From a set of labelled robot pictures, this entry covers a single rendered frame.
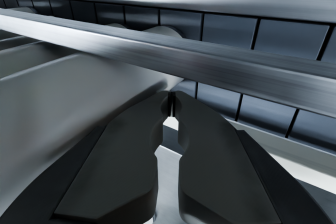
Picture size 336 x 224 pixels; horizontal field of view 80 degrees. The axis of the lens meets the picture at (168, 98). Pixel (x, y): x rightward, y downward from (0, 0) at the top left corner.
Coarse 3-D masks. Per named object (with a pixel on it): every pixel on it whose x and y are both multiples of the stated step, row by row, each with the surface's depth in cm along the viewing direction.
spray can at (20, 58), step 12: (108, 24) 18; (120, 24) 18; (12, 48) 12; (24, 48) 12; (36, 48) 13; (48, 48) 13; (60, 48) 13; (0, 60) 11; (12, 60) 11; (24, 60) 12; (36, 60) 12; (48, 60) 13; (0, 72) 11; (12, 72) 11
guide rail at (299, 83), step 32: (32, 32) 12; (64, 32) 11; (96, 32) 9; (128, 32) 9; (160, 64) 8; (192, 64) 7; (224, 64) 7; (256, 64) 6; (288, 64) 6; (320, 64) 6; (256, 96) 7; (288, 96) 6; (320, 96) 6
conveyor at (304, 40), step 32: (0, 0) 29; (32, 0) 25; (64, 0) 22; (192, 32) 16; (224, 32) 14; (256, 32) 14; (288, 32) 12; (320, 32) 11; (192, 96) 18; (224, 96) 17; (256, 128) 16; (288, 128) 16; (320, 128) 14
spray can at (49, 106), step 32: (160, 32) 15; (64, 64) 9; (96, 64) 10; (128, 64) 11; (0, 96) 7; (32, 96) 8; (64, 96) 8; (96, 96) 9; (128, 96) 11; (0, 128) 7; (32, 128) 7; (64, 128) 8; (0, 160) 6; (32, 160) 7; (0, 192) 6
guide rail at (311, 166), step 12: (168, 120) 16; (252, 132) 14; (264, 144) 13; (276, 144) 13; (288, 144) 13; (276, 156) 13; (288, 156) 12; (300, 156) 12; (312, 156) 12; (324, 156) 12; (288, 168) 12; (300, 168) 12; (312, 168) 12; (324, 168) 12; (312, 180) 12; (324, 180) 12
